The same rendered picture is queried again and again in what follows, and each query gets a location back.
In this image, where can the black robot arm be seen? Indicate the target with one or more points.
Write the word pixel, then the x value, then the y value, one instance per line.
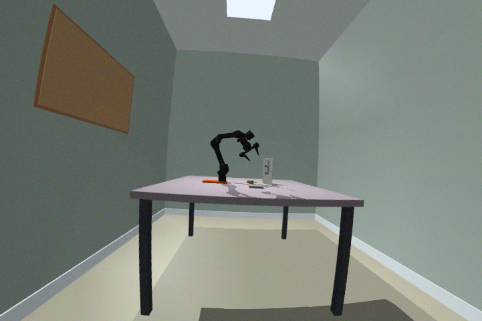
pixel 224 169

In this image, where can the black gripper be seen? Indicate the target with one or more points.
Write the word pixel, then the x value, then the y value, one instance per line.
pixel 256 146

